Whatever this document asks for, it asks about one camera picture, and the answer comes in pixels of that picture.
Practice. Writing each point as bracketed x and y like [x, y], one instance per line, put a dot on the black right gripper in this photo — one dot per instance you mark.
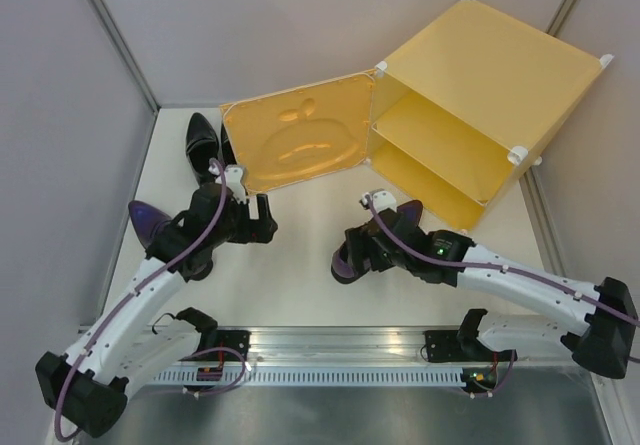
[358, 240]

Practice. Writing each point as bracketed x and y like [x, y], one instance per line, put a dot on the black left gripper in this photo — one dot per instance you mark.
[255, 230]

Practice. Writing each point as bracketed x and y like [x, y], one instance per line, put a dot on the purple loafer shoe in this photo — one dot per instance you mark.
[164, 238]
[357, 256]

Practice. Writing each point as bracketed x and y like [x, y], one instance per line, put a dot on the yellow cabinet door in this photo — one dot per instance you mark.
[299, 134]

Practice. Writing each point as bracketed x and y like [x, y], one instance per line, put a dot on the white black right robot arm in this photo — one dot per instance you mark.
[457, 261]

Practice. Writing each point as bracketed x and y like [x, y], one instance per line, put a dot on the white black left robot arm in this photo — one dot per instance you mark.
[89, 385]

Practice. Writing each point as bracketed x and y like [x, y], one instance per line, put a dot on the black leather shoe right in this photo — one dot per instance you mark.
[226, 150]

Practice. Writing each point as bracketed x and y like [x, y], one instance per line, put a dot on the black leather shoe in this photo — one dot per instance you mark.
[201, 146]
[226, 150]

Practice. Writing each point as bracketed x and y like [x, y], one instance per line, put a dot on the black leather shoe left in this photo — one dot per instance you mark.
[201, 146]

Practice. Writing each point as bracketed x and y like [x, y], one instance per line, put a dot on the yellow plastic shoe cabinet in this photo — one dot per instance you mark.
[465, 107]

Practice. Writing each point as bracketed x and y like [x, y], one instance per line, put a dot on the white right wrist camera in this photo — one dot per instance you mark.
[380, 199]

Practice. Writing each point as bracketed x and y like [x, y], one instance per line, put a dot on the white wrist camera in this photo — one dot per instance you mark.
[380, 199]
[232, 176]

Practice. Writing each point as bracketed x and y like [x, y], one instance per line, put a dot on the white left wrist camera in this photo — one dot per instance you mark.
[232, 176]

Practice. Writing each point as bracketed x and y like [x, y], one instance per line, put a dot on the aluminium mounting rail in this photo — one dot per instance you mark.
[340, 343]

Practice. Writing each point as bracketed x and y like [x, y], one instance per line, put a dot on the white slotted cable duct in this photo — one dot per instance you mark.
[412, 376]

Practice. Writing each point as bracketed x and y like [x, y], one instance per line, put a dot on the aluminium frame post left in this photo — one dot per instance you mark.
[119, 43]

